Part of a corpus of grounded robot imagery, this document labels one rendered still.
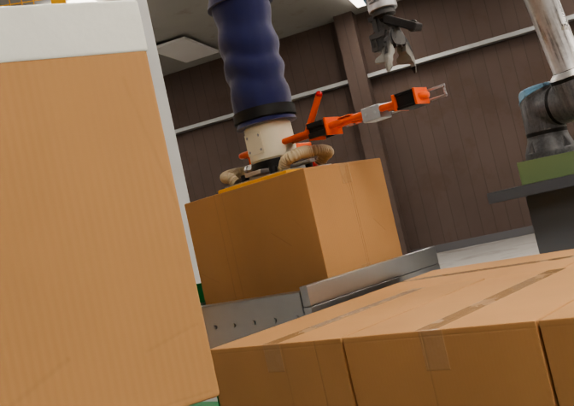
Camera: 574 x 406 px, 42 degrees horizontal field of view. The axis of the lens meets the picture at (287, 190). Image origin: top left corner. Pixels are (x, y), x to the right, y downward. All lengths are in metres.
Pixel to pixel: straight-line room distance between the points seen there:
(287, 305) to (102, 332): 1.47
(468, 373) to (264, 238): 1.22
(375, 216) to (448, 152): 9.21
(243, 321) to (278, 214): 0.35
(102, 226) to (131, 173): 0.06
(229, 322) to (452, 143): 9.52
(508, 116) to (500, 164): 0.72
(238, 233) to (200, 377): 1.77
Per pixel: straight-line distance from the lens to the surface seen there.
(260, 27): 2.63
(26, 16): 0.75
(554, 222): 2.87
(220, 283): 2.60
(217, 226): 2.56
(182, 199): 5.51
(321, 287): 2.13
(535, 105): 2.92
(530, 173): 2.85
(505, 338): 1.27
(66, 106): 0.73
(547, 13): 2.82
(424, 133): 11.72
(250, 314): 2.26
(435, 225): 11.69
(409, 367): 1.38
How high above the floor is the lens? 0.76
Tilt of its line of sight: 3 degrees up
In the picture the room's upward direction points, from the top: 13 degrees counter-clockwise
